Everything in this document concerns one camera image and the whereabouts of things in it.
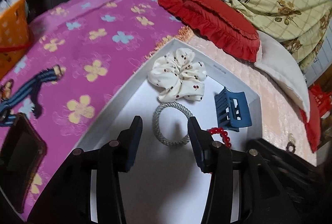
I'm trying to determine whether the red bead bracelet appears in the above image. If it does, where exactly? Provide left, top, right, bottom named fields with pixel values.
left=206, top=127, right=232, bottom=149

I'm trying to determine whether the silver grey braided hair tie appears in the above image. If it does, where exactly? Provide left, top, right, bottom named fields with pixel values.
left=152, top=102, right=194, bottom=147

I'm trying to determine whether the blue hair claw clip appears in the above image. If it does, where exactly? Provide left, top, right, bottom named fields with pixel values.
left=214, top=87, right=252, bottom=132

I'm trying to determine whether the gold beaded hair tie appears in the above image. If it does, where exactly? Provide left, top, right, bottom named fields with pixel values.
left=286, top=133, right=297, bottom=154

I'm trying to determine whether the white shallow tray box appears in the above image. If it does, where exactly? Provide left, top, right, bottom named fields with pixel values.
left=75, top=38, right=261, bottom=224

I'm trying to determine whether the white cherry print scrunchie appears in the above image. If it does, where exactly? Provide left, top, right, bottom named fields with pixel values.
left=148, top=48, right=207, bottom=103

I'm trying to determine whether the red ruffled cushion right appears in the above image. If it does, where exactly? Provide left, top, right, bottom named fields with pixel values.
left=300, top=91, right=321, bottom=153

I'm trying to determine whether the red ruffled cushion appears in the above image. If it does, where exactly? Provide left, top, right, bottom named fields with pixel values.
left=300, top=91, right=321, bottom=153
left=157, top=0, right=261, bottom=63

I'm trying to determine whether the pink embroidered bedspread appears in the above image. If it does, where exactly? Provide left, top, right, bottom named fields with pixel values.
left=187, top=36, right=317, bottom=166

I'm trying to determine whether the red shopping bag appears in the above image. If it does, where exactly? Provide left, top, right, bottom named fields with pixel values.
left=310, top=84, right=331, bottom=118

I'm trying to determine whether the magenta floral blanket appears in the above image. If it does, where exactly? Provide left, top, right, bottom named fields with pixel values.
left=3, top=0, right=182, bottom=220

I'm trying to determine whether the dark brown wallet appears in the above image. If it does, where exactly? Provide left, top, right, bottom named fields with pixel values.
left=1, top=113, right=47, bottom=213

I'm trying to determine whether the white pillow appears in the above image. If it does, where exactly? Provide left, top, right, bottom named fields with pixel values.
left=254, top=31, right=311, bottom=122

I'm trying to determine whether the red ruffled cushion left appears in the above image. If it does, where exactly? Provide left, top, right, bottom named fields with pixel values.
left=157, top=0, right=261, bottom=63

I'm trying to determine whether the orange plastic basket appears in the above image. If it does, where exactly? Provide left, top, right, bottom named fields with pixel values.
left=0, top=0, right=34, bottom=79

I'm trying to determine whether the blue striped strap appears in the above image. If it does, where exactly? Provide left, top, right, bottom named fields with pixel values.
left=0, top=65, right=67, bottom=127

